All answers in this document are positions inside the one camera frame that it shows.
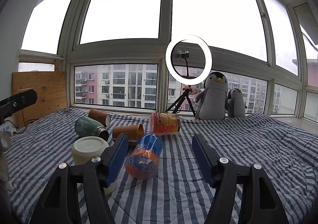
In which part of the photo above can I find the phone holder in ring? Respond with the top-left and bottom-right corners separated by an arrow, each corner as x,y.
177,48 -> 189,77

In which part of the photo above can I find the green thermos bottle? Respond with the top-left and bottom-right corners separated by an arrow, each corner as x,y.
74,116 -> 109,141

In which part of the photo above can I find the white power strip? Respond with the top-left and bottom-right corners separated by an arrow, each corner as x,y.
0,120 -> 16,136

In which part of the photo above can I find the small grey penguin plush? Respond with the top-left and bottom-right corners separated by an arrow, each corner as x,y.
227,88 -> 246,118

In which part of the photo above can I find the brown paper cup near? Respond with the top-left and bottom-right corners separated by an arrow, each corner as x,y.
112,124 -> 144,146

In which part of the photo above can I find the white plastic cup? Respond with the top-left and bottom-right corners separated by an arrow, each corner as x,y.
71,136 -> 118,195

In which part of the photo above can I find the striped blue white quilt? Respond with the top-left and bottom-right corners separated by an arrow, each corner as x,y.
6,108 -> 317,223

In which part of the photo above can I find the ring light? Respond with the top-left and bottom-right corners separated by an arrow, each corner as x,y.
165,35 -> 213,86

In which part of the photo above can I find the brown paper cup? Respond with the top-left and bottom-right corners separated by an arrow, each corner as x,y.
112,124 -> 144,146
88,109 -> 111,127

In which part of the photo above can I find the black tripod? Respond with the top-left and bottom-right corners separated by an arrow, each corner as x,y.
166,85 -> 196,116

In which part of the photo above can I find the blue orange drink cup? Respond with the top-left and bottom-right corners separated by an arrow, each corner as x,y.
124,133 -> 163,180

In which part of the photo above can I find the brown paper cup far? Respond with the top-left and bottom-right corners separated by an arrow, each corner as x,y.
88,109 -> 111,127

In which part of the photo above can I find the large grey penguin plush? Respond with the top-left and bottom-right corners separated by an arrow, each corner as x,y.
195,72 -> 228,120

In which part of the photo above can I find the wooden headboard panel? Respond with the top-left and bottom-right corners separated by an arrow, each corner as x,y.
12,71 -> 67,127

